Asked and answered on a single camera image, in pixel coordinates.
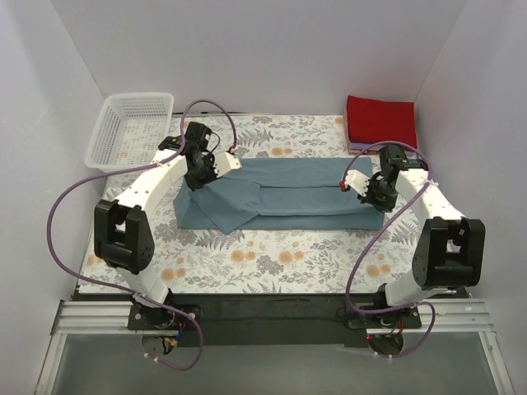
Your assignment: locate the folded lilac t shirt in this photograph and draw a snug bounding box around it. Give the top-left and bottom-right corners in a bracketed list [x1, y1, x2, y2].
[347, 141, 417, 156]

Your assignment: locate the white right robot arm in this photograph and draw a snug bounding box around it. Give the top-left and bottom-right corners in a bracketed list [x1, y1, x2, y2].
[341, 143, 486, 327]

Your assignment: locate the blue-grey t shirt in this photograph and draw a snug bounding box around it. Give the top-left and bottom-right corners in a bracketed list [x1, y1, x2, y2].
[173, 158, 385, 235]

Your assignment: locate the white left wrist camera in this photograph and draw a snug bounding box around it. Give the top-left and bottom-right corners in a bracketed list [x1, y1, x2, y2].
[213, 151, 242, 178]

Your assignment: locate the aluminium extrusion rail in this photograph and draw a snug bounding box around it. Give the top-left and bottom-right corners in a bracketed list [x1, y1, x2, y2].
[35, 295, 514, 394]

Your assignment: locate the white plastic mesh basket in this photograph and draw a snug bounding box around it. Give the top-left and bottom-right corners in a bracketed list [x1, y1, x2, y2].
[84, 92, 174, 173]

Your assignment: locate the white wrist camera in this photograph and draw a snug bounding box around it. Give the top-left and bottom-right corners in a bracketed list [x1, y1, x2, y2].
[339, 170, 370, 197]
[213, 151, 242, 178]

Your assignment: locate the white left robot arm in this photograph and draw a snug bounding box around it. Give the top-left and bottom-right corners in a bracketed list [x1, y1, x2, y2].
[94, 122, 215, 329]

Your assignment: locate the floral patterned table mat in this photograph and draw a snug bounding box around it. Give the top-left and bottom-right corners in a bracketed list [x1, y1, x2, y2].
[77, 114, 458, 295]

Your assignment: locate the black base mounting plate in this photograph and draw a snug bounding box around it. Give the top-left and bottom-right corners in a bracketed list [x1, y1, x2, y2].
[127, 287, 470, 347]

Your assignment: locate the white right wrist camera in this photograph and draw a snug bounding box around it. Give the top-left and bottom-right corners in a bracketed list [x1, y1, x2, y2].
[339, 170, 370, 197]

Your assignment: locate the folded red t shirt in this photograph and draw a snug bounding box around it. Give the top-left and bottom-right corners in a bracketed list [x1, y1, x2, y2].
[343, 95, 417, 145]

